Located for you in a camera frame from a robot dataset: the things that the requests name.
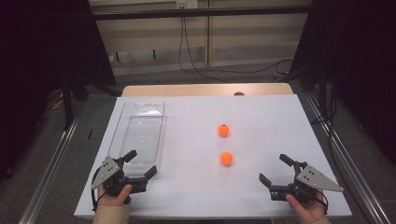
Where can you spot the person's left hand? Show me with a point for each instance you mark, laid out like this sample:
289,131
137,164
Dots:
113,200

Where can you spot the black curtain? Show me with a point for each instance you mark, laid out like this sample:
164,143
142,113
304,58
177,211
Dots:
37,62
358,62

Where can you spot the orange ball with black print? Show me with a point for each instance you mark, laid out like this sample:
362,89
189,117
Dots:
223,130

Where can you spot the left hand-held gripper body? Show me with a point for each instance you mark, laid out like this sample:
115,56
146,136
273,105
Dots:
113,182

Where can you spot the white board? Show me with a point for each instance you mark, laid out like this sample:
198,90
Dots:
193,186

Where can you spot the clear plastic tray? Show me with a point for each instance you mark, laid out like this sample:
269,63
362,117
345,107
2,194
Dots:
140,133

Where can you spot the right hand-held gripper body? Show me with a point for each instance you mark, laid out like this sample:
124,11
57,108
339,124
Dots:
303,186

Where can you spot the white wall outlet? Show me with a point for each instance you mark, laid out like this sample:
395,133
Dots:
186,3

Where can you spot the black stand leg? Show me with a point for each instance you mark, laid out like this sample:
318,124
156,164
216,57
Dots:
67,105

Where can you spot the wooden table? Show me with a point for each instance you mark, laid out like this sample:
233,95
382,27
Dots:
186,90

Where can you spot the person's right hand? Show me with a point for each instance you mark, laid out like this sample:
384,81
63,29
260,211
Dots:
309,211

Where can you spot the metal floor rail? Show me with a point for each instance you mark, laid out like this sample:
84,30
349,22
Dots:
49,174
348,161

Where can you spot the plain orange ball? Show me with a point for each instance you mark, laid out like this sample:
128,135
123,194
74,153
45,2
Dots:
226,158

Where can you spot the black horizontal bar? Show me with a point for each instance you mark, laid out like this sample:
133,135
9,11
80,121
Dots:
199,13

